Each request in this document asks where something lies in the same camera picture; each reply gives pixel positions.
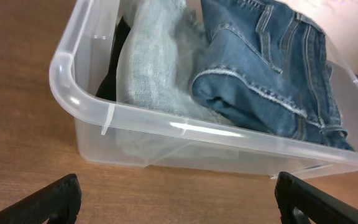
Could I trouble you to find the clear plastic storage bin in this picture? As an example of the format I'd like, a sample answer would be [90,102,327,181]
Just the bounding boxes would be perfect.
[49,1,358,179]

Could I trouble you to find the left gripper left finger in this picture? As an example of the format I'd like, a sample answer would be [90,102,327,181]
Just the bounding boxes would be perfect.
[0,174,81,224]

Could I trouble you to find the dark blue jeans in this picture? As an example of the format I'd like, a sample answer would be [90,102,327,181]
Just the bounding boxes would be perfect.
[190,0,351,150]

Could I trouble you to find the light blue jeans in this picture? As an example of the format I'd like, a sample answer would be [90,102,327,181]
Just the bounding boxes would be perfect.
[116,0,231,125]

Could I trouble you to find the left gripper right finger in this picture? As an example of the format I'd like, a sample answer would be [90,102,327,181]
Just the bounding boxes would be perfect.
[275,172,358,224]

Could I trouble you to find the black folded garment in bin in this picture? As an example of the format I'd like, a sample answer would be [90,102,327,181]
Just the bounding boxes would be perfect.
[96,17,131,101]

